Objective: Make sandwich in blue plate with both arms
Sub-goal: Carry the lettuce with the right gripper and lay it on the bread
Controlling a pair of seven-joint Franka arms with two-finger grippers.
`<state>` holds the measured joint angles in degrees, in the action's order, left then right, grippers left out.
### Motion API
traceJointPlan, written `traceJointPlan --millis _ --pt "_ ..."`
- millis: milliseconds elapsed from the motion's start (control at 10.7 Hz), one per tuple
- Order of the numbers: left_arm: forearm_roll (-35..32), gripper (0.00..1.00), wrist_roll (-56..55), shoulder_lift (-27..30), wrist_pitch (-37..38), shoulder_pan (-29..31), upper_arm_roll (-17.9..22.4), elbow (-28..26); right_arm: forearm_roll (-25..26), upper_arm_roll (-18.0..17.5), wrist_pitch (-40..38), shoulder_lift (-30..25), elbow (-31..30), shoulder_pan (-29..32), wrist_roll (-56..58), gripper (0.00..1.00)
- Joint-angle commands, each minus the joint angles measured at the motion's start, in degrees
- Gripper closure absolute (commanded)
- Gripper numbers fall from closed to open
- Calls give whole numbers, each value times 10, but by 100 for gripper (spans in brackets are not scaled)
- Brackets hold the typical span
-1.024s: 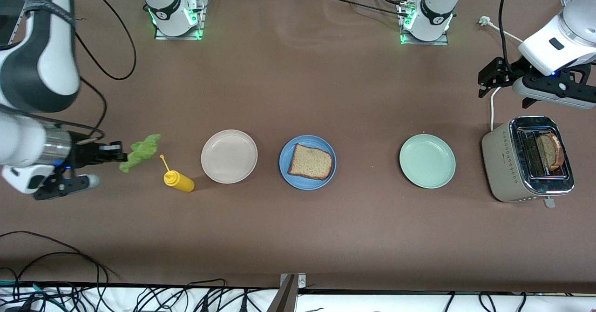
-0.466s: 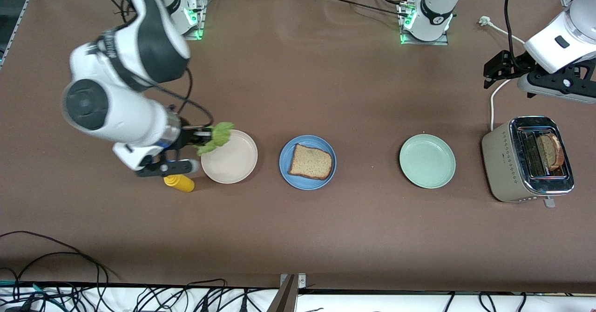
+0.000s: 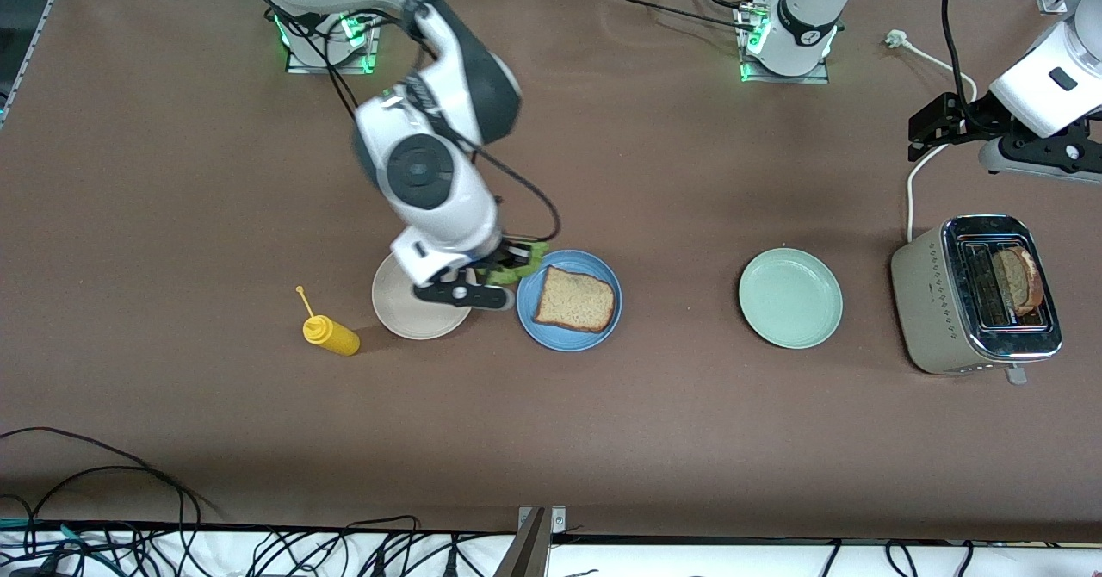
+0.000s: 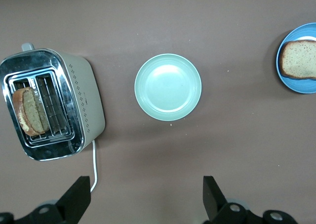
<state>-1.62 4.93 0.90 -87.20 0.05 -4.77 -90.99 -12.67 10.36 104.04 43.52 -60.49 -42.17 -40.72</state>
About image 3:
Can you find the aluminium frame post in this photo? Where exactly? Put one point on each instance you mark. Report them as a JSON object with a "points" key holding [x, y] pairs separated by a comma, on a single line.
{"points": [[532, 542]]}

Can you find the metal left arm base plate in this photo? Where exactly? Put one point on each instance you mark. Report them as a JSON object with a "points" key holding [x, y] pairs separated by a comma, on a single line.
{"points": [[818, 78]]}

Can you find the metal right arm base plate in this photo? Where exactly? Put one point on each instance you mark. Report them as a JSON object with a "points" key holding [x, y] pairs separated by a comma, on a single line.
{"points": [[372, 52]]}

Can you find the beige chrome toaster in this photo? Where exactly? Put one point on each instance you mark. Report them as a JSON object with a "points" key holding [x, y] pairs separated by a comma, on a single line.
{"points": [[925, 301]]}

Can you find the green lettuce leaf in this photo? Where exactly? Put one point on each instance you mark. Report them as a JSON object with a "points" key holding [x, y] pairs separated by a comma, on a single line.
{"points": [[504, 276]]}

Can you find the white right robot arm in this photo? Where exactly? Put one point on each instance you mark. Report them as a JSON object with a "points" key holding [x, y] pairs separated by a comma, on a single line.
{"points": [[430, 172]]}

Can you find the brown bread slice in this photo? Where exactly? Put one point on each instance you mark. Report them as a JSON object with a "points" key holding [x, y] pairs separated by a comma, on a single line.
{"points": [[575, 300], [1020, 282]]}

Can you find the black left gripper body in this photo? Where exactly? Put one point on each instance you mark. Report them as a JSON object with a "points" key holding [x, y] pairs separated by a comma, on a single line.
{"points": [[966, 120]]}

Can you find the yellow squeeze bottle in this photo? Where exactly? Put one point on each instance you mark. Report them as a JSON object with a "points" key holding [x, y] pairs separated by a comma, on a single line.
{"points": [[331, 334]]}

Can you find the beige plate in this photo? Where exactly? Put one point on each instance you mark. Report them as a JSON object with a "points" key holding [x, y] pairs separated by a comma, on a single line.
{"points": [[405, 319]]}

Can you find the blue plate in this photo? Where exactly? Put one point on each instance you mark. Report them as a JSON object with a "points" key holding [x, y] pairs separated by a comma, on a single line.
{"points": [[564, 342]]}

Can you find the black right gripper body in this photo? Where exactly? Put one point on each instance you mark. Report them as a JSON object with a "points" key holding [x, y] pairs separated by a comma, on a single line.
{"points": [[497, 261]]}

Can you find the green plate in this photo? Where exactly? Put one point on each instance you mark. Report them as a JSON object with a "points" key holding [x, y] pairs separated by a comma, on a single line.
{"points": [[790, 298]]}

